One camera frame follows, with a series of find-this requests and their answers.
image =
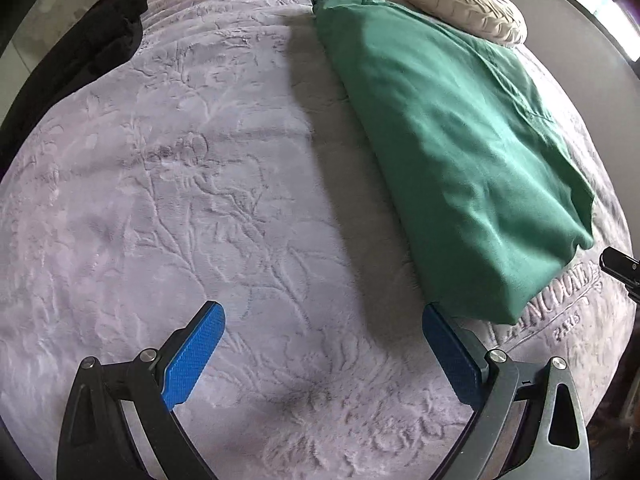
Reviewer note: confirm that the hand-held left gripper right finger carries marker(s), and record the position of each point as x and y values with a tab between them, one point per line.
452	357

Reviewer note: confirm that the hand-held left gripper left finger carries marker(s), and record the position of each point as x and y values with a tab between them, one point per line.
196	355

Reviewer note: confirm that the green shirt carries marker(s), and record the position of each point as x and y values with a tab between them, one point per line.
450	145

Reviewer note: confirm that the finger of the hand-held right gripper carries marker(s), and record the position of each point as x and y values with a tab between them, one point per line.
622	264

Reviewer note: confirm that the black garment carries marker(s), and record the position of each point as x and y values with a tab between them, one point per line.
75	55

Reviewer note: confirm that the lilac embossed blanket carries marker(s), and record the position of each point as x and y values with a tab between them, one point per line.
210	200

